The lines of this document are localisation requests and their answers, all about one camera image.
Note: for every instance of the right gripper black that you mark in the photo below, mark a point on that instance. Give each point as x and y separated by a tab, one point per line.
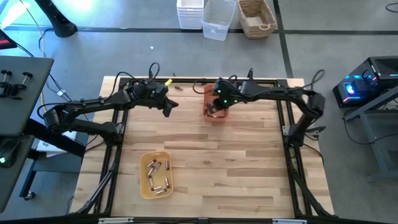
227	93

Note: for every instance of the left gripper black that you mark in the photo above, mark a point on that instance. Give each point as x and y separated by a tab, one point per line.
150	93

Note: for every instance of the dark battery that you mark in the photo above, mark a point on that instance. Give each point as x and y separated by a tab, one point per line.
211	115
178	88

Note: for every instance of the orange plastic bin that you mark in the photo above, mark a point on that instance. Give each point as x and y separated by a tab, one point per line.
214	120

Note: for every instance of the silver copper battery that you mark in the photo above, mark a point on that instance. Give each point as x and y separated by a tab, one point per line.
151	170
158	166
151	181
156	188
161	191
167	165
167	182
152	162

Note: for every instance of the yellow plastic bin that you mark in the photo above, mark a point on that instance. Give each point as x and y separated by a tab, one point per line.
159	179

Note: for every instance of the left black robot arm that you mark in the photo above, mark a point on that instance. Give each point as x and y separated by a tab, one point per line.
99	100

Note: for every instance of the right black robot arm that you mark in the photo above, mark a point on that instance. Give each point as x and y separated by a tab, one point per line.
273	91

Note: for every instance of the clear plastic storage bin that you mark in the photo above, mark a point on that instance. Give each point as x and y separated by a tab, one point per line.
217	18

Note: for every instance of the white stacked plastic bins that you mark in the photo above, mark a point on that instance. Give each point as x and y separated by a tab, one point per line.
189	14

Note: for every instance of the woven wicker basket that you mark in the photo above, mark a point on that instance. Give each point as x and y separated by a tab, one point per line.
256	18

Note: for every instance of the small white adapter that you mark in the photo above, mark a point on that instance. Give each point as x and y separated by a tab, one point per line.
61	92

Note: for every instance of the white printed booklet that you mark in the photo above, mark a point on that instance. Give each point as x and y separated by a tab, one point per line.
49	146

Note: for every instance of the black stand base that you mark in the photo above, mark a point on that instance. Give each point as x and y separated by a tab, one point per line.
59	21

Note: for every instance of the black desk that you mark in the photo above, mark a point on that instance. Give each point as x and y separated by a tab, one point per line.
28	102

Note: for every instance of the black computer tower with lights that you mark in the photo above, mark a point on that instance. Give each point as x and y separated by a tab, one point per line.
367	81

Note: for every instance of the black clamp with knobs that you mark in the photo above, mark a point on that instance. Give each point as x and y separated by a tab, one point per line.
14	84

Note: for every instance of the black computer mouse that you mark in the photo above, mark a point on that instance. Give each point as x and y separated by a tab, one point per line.
7	154

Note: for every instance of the black device with red light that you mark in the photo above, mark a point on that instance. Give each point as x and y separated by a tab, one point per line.
6	40

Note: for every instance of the black aluminium table frame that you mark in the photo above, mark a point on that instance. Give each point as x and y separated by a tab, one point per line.
186	80

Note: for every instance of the small grey black bracket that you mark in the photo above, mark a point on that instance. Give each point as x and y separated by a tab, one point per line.
315	129

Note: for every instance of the silver metal bracket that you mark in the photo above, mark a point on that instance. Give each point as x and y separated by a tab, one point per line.
289	221
115	220

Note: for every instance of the grey metal desk frame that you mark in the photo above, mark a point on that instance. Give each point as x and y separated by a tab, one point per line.
382	124

